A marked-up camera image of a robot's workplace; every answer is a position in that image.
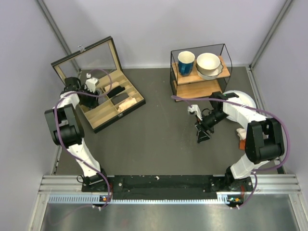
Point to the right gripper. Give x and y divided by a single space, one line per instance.
202 127

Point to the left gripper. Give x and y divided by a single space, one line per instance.
93 102

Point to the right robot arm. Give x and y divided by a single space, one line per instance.
263 136

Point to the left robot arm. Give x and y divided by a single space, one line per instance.
67 131

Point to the dark grey rolled cloth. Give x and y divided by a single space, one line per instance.
119 98

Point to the black rolled cloth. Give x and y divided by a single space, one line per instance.
115 91

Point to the black organizer box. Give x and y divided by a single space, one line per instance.
100 73

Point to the beige rolled cloth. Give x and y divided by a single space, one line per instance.
111 86

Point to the white cloth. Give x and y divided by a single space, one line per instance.
241 133

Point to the orange cloth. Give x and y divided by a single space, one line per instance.
242 145

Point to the pink rolled cloth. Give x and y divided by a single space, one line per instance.
127 103

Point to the white paper plate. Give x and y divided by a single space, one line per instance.
245 98

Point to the white scalloped plate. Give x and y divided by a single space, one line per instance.
211 75

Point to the cream bowl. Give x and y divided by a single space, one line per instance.
207 63

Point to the blue mug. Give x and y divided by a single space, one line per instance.
186 60

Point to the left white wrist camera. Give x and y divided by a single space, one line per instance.
91 83

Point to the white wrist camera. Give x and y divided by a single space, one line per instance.
195 110
91 83

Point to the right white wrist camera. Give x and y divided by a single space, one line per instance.
195 110

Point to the black wire wooden shelf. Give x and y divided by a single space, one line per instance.
193 85

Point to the grey cable duct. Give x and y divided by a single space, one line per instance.
98 198

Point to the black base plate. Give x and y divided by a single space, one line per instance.
174 187

